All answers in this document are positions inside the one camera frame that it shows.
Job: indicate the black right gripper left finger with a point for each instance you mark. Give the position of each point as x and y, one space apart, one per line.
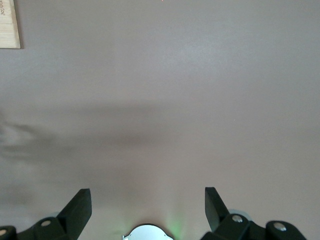
75 212

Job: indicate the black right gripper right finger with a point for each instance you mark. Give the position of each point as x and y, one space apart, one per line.
216 212

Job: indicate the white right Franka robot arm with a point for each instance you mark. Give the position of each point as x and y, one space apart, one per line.
147 233

